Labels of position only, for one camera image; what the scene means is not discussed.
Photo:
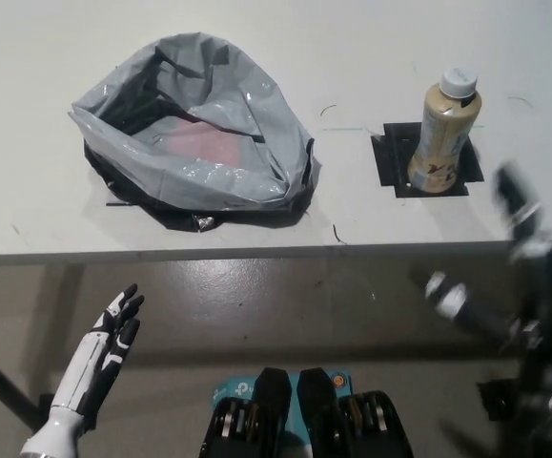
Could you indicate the pink sheet inside bag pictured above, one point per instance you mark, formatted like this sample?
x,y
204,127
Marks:
x,y
209,140

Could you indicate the left black robot torso block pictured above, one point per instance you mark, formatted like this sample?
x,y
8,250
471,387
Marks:
x,y
256,420

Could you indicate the beige protein shake bottle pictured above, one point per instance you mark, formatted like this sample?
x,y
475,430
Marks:
x,y
440,143

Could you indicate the black tape square marker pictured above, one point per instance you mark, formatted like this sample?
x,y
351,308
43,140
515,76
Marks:
x,y
390,157

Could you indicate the grey plastic bag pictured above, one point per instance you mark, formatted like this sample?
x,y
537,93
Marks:
x,y
209,176

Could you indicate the teal box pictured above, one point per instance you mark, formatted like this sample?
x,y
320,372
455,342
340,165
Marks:
x,y
230,389

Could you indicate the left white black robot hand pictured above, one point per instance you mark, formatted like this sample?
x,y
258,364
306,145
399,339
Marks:
x,y
94,353

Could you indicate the black table leg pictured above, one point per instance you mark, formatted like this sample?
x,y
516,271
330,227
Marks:
x,y
4,381

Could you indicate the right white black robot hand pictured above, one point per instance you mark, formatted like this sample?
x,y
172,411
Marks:
x,y
533,248

